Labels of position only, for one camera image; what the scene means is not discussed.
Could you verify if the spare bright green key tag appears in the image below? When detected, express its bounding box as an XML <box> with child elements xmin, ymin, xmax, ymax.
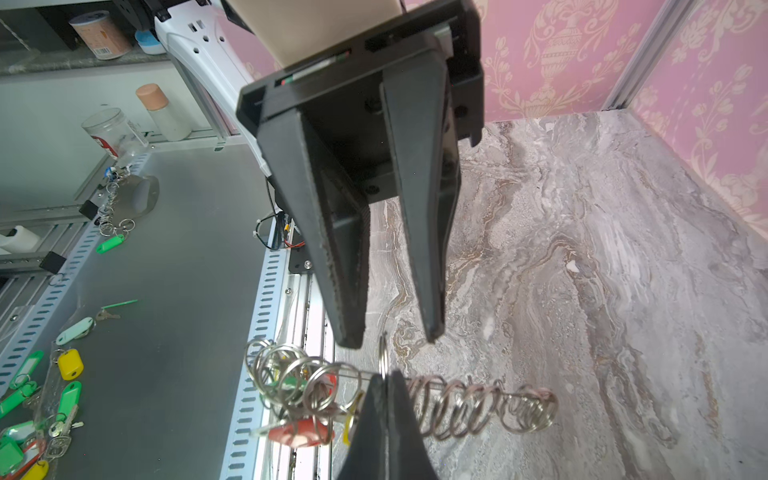
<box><xmin>56</xmin><ymin>381</ymin><xmax>82</xmax><ymax>422</ymax></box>

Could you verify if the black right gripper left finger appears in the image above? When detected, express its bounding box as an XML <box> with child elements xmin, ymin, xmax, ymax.
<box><xmin>337</xmin><ymin>375</ymin><xmax>387</xmax><ymax>480</ymax></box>

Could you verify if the spare metal key organizer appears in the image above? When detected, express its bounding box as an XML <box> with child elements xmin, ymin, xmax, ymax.
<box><xmin>76</xmin><ymin>167</ymin><xmax>160</xmax><ymax>239</ymax></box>

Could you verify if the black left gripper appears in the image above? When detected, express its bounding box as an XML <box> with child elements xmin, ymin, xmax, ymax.
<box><xmin>236</xmin><ymin>1</ymin><xmax>485</xmax><ymax>349</ymax></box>

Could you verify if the aluminium corner frame post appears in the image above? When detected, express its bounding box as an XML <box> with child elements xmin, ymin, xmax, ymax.
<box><xmin>602</xmin><ymin>0</ymin><xmax>697</xmax><ymax>111</ymax></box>

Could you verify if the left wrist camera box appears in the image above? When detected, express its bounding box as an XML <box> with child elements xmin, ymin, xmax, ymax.
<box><xmin>228</xmin><ymin>0</ymin><xmax>403</xmax><ymax>66</ymax></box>

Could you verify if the aluminium front rail base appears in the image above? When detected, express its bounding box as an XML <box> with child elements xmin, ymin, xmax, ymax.
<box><xmin>219</xmin><ymin>220</ymin><xmax>335</xmax><ymax>479</ymax></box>

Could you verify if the clear glass jar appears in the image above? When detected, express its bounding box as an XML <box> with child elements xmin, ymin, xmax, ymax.
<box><xmin>81</xmin><ymin>108</ymin><xmax>149</xmax><ymax>168</ymax></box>

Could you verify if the white bottle brown cap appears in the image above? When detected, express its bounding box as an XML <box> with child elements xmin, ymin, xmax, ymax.
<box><xmin>136</xmin><ymin>83</ymin><xmax>192</xmax><ymax>142</ymax></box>

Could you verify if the spare yellow key tag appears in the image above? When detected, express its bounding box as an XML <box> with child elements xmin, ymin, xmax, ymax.
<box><xmin>56</xmin><ymin>349</ymin><xmax>84</xmax><ymax>381</ymax></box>

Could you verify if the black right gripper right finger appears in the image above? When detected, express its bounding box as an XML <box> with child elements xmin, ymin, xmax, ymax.
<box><xmin>386</xmin><ymin>370</ymin><xmax>438</xmax><ymax>480</ymax></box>

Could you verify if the spare mint key tag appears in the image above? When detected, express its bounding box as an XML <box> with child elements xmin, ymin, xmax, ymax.
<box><xmin>55</xmin><ymin>317</ymin><xmax>95</xmax><ymax>346</ymax></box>

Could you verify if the red key tag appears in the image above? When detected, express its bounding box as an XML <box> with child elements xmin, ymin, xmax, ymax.
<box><xmin>267</xmin><ymin>418</ymin><xmax>334</xmax><ymax>449</ymax></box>

